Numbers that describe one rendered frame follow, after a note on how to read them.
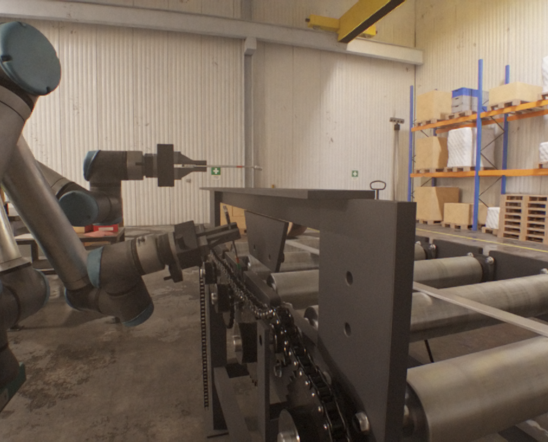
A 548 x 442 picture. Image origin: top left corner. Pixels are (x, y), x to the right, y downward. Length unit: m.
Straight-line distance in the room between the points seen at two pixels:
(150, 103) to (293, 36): 4.89
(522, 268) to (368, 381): 1.06
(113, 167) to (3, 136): 0.49
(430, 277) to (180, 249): 0.83
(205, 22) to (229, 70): 1.53
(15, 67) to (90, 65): 10.99
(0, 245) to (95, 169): 0.39
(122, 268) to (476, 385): 0.70
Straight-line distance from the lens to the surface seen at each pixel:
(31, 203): 0.86
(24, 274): 1.28
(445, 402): 0.53
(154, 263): 0.83
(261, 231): 0.83
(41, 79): 0.69
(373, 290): 0.38
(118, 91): 11.35
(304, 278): 1.02
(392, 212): 0.35
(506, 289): 1.08
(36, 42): 0.71
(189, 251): 0.79
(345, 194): 0.41
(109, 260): 0.84
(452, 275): 1.33
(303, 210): 0.60
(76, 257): 0.93
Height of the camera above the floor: 1.17
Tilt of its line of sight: 6 degrees down
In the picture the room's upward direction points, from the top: straight up
